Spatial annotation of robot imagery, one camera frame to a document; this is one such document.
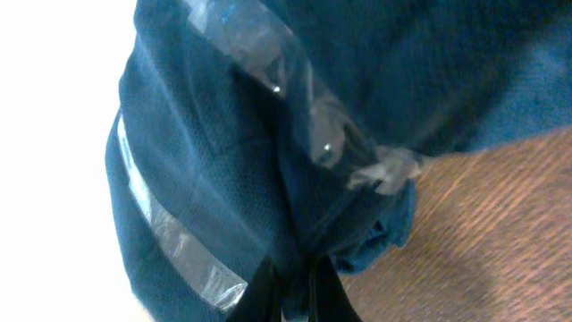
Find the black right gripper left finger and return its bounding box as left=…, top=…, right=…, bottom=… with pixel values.
left=226, top=258, right=282, bottom=322

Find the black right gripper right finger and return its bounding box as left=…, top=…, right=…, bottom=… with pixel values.
left=308, top=257, right=362, bottom=322

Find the teal taped cloth bundle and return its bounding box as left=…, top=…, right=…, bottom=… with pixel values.
left=105, top=0, right=571, bottom=321

